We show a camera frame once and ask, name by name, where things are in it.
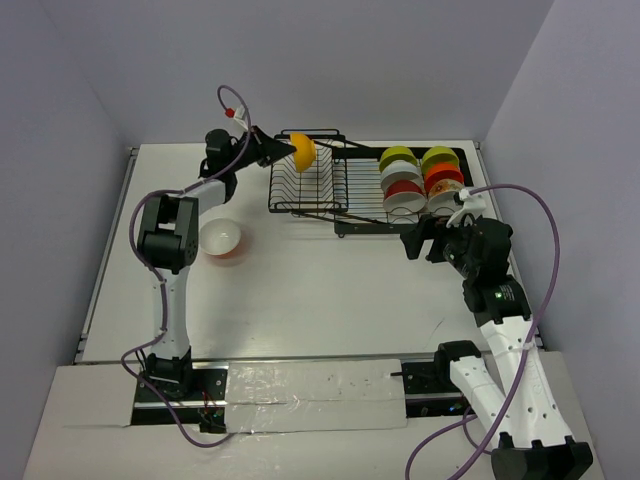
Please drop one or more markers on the yellow plastic bowl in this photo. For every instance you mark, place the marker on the yellow plastic bowl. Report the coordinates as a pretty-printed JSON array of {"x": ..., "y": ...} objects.
[{"x": 305, "y": 151}]

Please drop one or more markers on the orange plastic bowl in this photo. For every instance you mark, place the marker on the orange plastic bowl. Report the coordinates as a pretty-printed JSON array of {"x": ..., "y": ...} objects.
[{"x": 442, "y": 171}]

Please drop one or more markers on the plain white bowl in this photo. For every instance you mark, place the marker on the plain white bowl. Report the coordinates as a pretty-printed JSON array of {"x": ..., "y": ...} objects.
[{"x": 397, "y": 171}]

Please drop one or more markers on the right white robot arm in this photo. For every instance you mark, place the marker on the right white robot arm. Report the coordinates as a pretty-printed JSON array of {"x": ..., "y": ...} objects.
[{"x": 526, "y": 435}]

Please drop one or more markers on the white bowl flower pattern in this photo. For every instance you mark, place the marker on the white bowl flower pattern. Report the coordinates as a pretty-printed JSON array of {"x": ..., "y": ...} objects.
[{"x": 440, "y": 198}]

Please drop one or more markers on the white bowl orange yellow stripes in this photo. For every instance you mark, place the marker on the white bowl orange yellow stripes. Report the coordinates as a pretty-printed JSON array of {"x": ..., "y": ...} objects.
[{"x": 403, "y": 197}]

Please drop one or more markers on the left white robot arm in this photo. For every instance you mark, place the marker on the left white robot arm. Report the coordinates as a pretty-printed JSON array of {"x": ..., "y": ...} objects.
[{"x": 168, "y": 244}]

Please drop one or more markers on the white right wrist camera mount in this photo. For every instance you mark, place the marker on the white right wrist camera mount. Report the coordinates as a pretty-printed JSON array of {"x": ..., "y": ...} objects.
[{"x": 472, "y": 205}]

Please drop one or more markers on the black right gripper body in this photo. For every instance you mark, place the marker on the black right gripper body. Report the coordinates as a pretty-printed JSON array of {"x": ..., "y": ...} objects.
[{"x": 455, "y": 249}]

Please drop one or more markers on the lime green plastic bowl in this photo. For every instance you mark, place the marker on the lime green plastic bowl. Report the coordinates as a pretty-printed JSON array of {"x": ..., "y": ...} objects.
[{"x": 438, "y": 155}]

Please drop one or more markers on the black wire dish rack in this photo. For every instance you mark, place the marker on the black wire dish rack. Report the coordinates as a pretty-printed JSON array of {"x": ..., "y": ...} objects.
[{"x": 343, "y": 185}]

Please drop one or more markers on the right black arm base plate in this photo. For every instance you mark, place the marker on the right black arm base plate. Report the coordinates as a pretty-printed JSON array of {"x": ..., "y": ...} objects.
[{"x": 430, "y": 390}]

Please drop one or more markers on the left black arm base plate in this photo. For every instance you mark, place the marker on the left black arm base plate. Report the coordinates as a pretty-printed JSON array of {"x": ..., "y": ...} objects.
[{"x": 203, "y": 406}]

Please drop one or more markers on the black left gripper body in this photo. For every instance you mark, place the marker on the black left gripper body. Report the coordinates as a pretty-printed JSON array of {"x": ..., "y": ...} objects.
[{"x": 256, "y": 147}]

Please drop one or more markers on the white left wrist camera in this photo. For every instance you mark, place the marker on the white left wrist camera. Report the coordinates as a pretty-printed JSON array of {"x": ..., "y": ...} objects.
[{"x": 239, "y": 116}]

